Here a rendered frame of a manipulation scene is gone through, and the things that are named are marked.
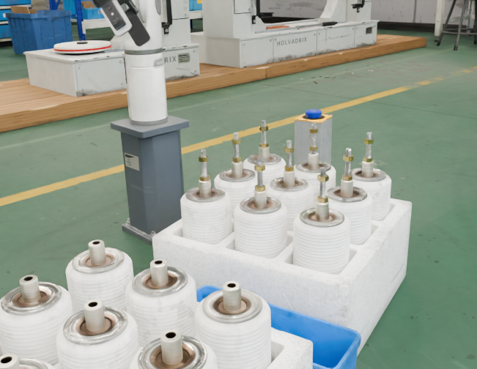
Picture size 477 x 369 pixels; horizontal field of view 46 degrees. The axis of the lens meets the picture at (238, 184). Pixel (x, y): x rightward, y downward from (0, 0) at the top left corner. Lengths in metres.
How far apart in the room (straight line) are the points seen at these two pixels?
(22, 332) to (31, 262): 0.70
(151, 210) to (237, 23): 2.38
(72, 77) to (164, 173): 1.62
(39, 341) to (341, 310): 0.45
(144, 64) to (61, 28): 4.17
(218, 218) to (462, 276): 0.59
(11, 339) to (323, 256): 0.48
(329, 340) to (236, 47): 2.86
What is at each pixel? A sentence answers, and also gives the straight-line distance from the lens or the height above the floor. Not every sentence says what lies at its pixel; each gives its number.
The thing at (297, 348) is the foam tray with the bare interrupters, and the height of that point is 0.18.
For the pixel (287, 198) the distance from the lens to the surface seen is 1.06.
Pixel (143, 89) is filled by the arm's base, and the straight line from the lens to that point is 1.37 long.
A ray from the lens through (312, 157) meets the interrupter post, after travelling 1.18.
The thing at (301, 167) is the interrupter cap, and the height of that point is 0.25.
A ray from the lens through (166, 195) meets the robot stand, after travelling 1.43.
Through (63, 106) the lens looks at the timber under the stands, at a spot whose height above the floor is 0.06.
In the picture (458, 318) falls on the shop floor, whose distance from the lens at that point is 1.20.
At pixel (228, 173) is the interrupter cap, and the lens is 1.16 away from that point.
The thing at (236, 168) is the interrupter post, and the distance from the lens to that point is 1.14.
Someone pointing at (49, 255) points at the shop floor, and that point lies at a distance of 1.48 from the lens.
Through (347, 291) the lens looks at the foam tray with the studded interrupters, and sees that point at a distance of 0.91.
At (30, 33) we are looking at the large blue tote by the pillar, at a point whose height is 0.20.
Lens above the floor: 0.64
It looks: 21 degrees down
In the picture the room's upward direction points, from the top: 2 degrees counter-clockwise
